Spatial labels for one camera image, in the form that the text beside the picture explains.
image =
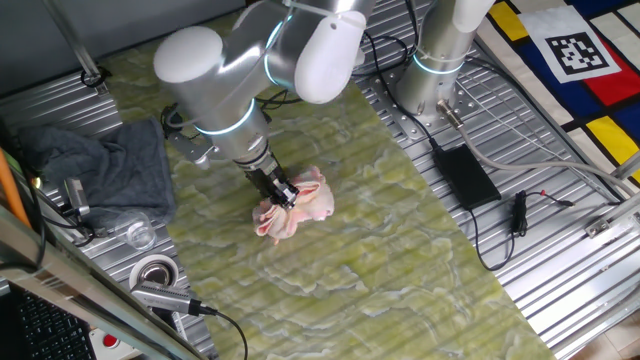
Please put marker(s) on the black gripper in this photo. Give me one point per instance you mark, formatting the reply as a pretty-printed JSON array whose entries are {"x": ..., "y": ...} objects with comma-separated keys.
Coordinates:
[{"x": 267, "y": 180}]

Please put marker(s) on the white cloth with pink stripes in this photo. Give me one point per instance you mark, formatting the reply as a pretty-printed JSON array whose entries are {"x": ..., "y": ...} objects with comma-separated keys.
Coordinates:
[{"x": 315, "y": 200}]

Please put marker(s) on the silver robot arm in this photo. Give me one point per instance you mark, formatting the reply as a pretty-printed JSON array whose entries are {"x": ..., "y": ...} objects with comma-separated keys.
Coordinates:
[{"x": 220, "y": 90}]

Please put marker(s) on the colourful block pattern cloth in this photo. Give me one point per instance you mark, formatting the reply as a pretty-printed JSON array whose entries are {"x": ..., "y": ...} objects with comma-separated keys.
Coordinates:
[{"x": 605, "y": 85}]

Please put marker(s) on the green marble pattern mat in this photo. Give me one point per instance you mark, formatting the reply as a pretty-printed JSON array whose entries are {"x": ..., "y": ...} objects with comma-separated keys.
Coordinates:
[{"x": 325, "y": 275}]

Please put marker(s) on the round steel bowl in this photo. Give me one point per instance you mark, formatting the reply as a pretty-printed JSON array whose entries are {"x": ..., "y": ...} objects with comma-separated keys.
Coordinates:
[{"x": 155, "y": 272}]

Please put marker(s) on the clear glass cup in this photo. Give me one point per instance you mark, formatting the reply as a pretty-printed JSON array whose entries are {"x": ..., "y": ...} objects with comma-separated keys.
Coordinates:
[{"x": 137, "y": 232}]

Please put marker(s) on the dark grey towel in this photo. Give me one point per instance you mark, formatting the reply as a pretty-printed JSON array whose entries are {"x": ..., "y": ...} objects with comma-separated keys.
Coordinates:
[{"x": 125, "y": 165}]

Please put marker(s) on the black power adapter brick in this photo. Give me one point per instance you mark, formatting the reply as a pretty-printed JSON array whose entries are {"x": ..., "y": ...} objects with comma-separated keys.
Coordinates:
[{"x": 465, "y": 175}]

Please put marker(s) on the grey box with red button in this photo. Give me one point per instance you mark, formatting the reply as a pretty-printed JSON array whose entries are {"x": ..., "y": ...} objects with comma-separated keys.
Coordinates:
[{"x": 111, "y": 341}]

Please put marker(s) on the black keyboard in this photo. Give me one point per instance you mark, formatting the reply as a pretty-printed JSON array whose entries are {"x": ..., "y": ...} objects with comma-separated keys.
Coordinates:
[{"x": 50, "y": 330}]

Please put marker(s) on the orange tube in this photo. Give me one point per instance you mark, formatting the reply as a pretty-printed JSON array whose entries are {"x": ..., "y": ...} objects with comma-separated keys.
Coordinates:
[{"x": 10, "y": 190}]

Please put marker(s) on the white paper marker tag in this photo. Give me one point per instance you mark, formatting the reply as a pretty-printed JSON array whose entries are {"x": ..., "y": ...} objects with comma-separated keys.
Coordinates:
[{"x": 575, "y": 52}]

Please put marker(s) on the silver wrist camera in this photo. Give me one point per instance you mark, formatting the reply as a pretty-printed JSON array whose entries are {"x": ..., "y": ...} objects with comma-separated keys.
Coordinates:
[{"x": 192, "y": 150}]

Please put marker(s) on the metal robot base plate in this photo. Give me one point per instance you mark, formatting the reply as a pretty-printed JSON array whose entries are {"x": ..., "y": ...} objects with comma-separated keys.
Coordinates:
[{"x": 400, "y": 117}]

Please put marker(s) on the silver ribbed camera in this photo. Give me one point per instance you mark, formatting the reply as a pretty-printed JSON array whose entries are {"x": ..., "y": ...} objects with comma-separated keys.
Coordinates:
[{"x": 165, "y": 297}]

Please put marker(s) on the small grey camera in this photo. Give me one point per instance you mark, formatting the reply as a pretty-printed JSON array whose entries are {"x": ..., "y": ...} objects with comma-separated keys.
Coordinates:
[{"x": 76, "y": 196}]

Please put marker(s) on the aluminium frame beam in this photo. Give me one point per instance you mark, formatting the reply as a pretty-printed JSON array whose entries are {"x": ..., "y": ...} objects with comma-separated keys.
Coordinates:
[{"x": 50, "y": 272}]

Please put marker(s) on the slim aluminium post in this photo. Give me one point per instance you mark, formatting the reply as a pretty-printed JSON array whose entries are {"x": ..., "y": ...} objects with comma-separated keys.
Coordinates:
[{"x": 75, "y": 45}]

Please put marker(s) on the aluminium profile with bracket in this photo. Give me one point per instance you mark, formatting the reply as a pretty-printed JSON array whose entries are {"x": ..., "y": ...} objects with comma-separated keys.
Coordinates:
[{"x": 615, "y": 220}]

